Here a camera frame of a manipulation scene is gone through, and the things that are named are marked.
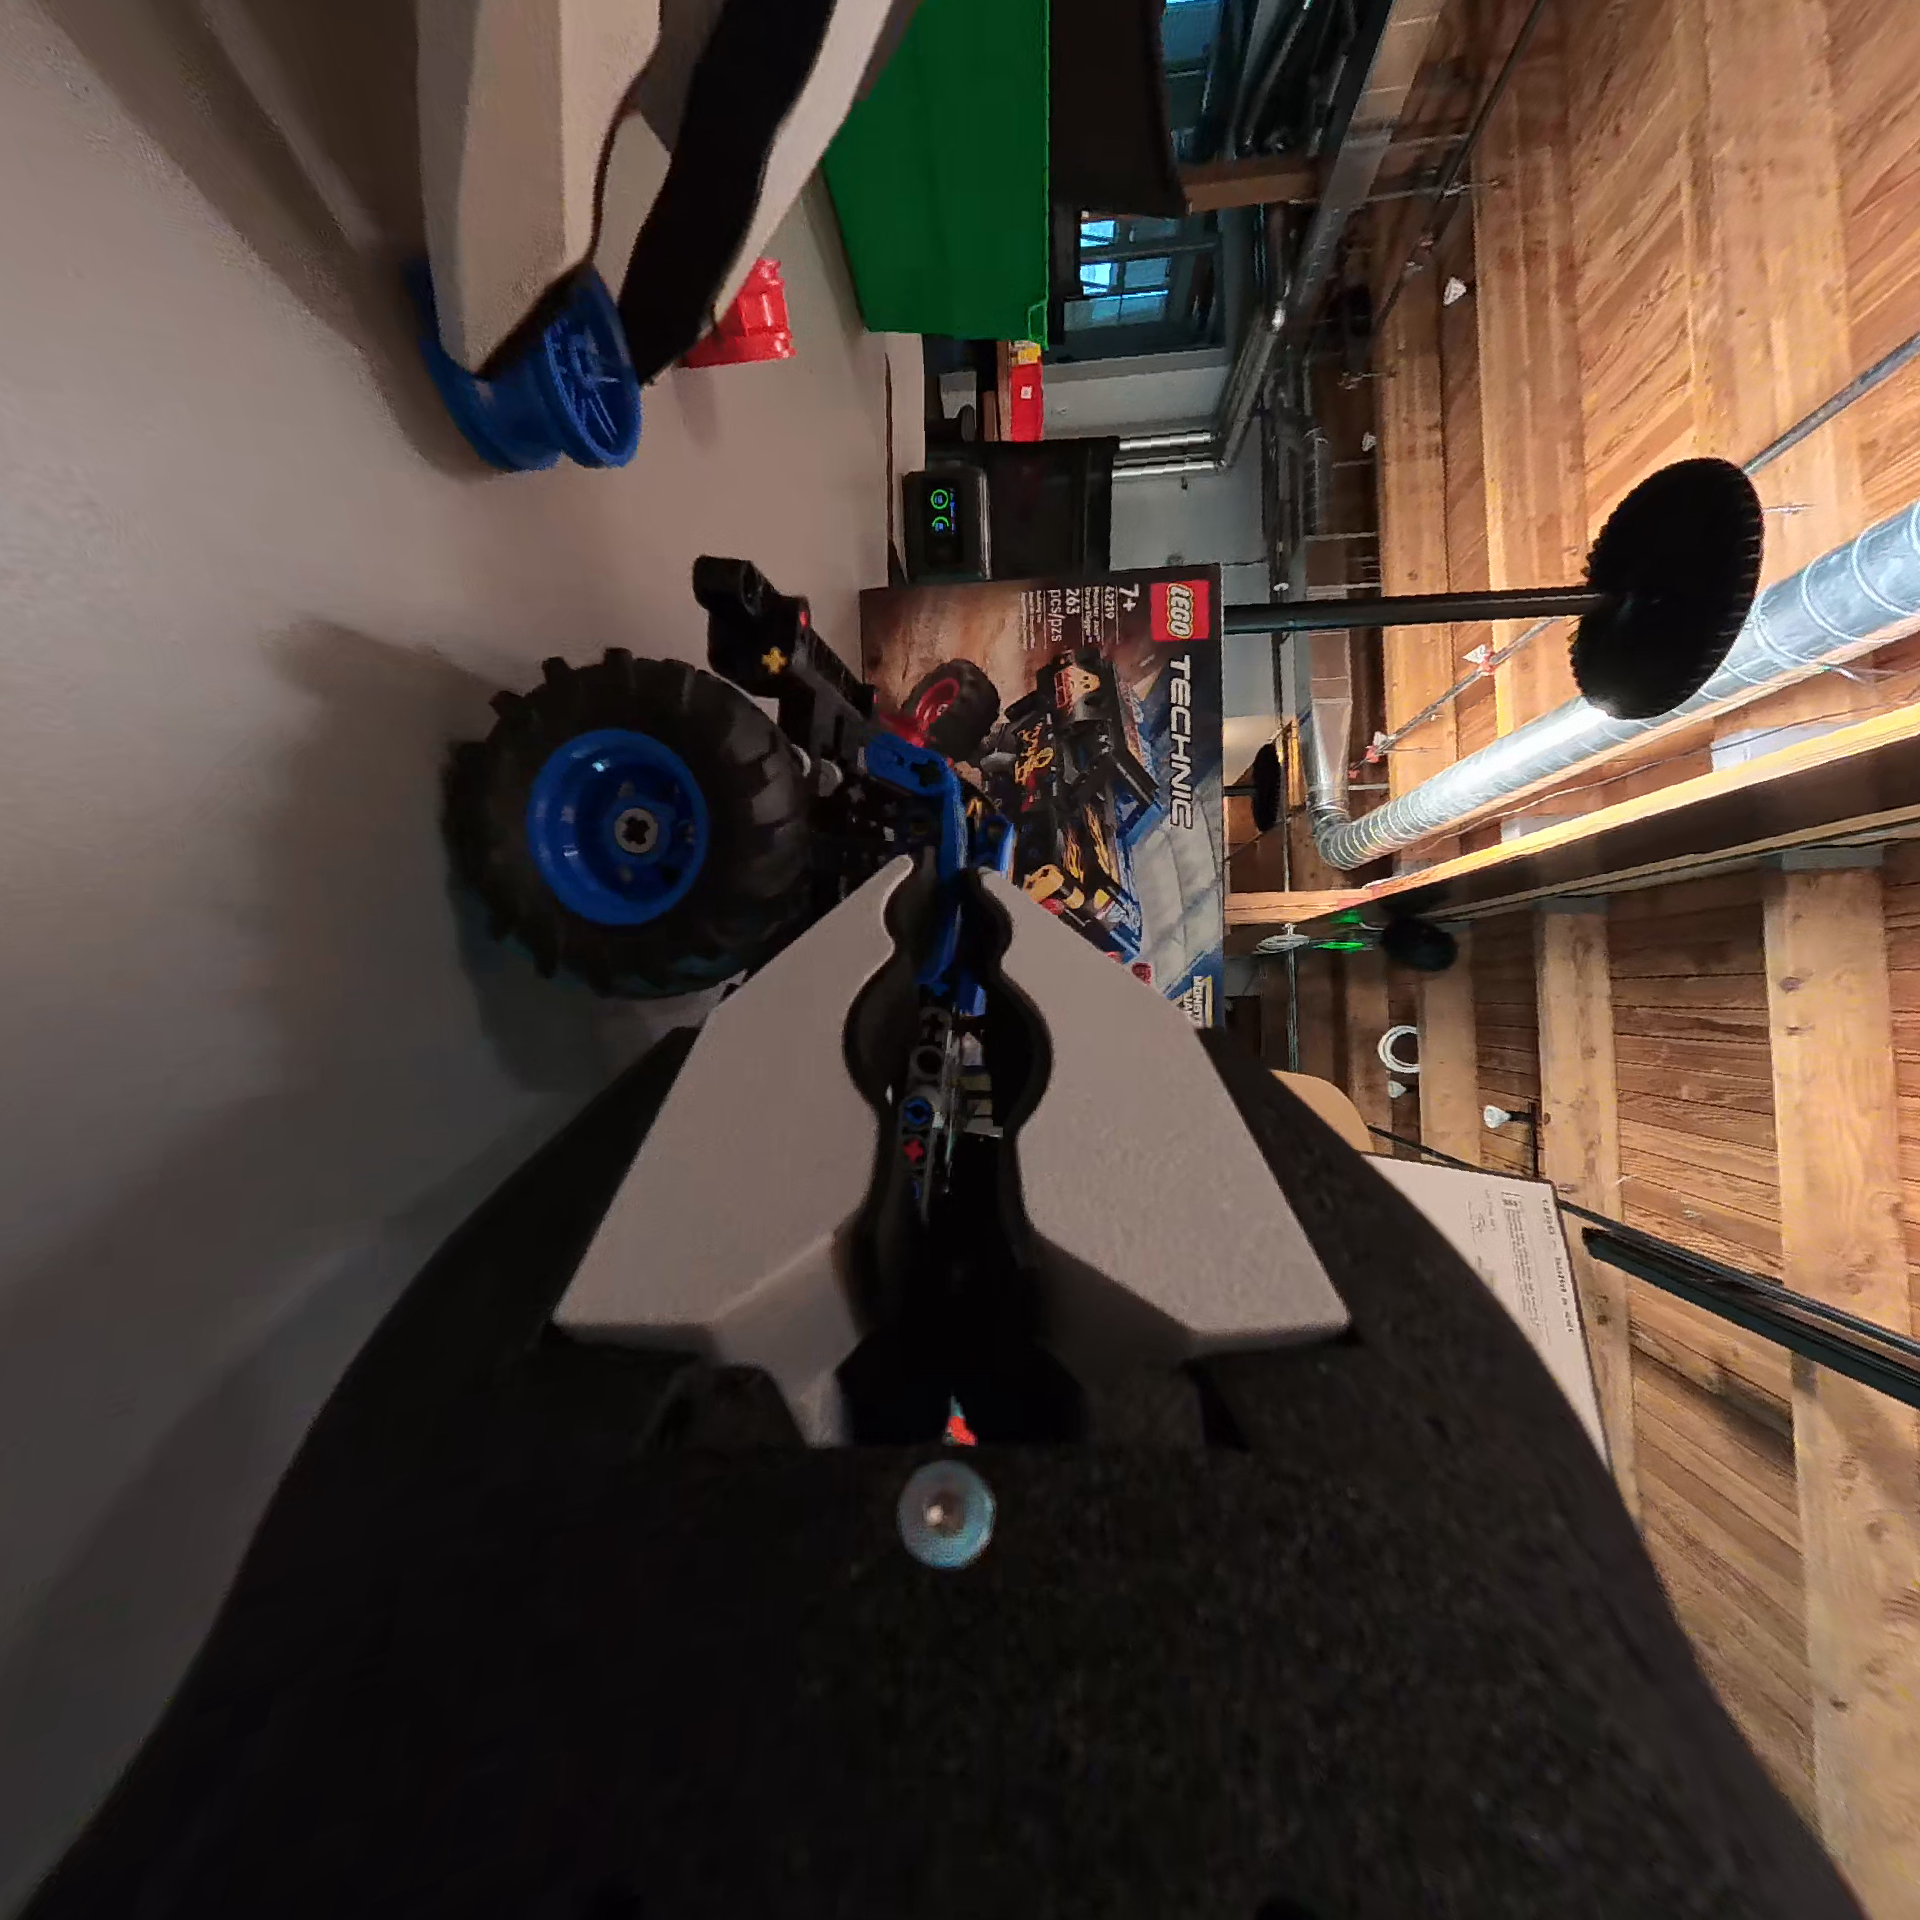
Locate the blue lego wheel rim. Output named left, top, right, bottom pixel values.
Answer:
left=404, top=258, right=646, bottom=471

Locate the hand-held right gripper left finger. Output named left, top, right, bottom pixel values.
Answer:
left=552, top=855, right=921, bottom=1445

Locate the black round lamp on pole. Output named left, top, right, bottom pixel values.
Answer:
left=1224, top=457, right=1766, bottom=723

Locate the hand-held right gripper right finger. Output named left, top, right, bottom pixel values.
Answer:
left=971, top=871, right=1355, bottom=1365

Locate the lego set box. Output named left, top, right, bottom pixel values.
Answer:
left=858, top=562, right=1227, bottom=1039

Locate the silver air duct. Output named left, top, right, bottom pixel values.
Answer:
left=1316, top=504, right=1920, bottom=874

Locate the lego monster truck model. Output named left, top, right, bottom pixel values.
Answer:
left=442, top=552, right=1051, bottom=1449

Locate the green storage bin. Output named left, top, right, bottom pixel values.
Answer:
left=822, top=0, right=1051, bottom=339

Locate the black device with green display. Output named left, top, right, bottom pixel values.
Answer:
left=901, top=464, right=993, bottom=585

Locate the wooden board with instruction sheet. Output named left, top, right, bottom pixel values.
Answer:
left=1276, top=1068, right=1641, bottom=1517

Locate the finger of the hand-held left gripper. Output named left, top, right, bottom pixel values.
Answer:
left=417, top=0, right=781, bottom=379
left=661, top=0, right=921, bottom=379

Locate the black case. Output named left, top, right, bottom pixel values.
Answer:
left=984, top=435, right=1122, bottom=584

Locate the red lego piece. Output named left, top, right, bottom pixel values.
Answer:
left=682, top=258, right=797, bottom=371

